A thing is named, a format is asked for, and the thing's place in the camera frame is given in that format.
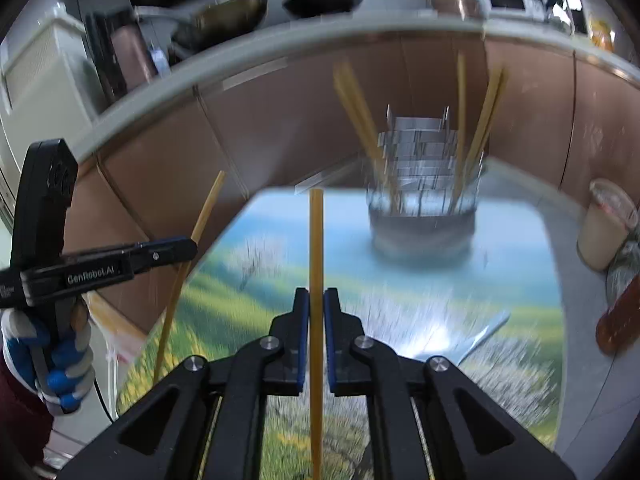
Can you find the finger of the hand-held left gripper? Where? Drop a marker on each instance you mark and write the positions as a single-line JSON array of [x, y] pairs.
[[170, 252]]

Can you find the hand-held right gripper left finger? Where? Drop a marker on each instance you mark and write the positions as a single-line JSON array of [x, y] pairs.
[[301, 340]]

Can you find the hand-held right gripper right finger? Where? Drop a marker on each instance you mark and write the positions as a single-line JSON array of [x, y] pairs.
[[330, 340]]

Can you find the person's left forearm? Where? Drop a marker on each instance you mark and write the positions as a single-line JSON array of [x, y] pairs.
[[20, 420]]

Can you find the person's left hand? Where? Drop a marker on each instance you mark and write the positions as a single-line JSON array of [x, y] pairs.
[[65, 365]]

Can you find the white plastic bag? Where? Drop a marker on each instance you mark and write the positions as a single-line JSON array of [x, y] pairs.
[[125, 345]]

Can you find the white cabinet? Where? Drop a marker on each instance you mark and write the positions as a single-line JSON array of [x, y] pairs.
[[45, 70]]

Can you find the light blue ceramic spoon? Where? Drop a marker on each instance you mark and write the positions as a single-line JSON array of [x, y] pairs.
[[480, 340]]

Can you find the copper cylinder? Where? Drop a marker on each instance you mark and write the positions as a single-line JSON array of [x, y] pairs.
[[132, 57]]

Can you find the brown kitchen counter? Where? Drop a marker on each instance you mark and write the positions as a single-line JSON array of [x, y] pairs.
[[300, 110]]

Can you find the metal wok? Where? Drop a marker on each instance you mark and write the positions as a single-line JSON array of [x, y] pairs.
[[225, 15]]

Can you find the brown bottle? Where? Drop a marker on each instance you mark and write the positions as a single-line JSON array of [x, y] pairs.
[[620, 320]]

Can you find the beige jar with red lid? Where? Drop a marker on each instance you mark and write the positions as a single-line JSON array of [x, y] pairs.
[[602, 230]]

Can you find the copper pot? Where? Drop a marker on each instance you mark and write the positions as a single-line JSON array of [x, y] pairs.
[[462, 5]]

